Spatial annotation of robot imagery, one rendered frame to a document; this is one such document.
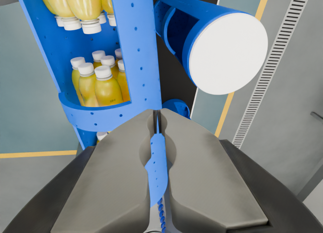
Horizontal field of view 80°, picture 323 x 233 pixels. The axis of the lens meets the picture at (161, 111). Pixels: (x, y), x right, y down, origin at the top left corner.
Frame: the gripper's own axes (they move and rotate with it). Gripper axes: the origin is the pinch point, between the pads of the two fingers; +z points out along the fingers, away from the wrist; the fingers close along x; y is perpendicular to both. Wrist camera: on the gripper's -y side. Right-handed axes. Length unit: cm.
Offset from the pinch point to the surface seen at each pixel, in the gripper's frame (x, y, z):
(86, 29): -14.4, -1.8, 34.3
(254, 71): 35, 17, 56
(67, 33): -25, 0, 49
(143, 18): -2.1, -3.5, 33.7
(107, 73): -12.1, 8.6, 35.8
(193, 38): 12, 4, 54
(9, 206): -188, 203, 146
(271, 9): 98, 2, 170
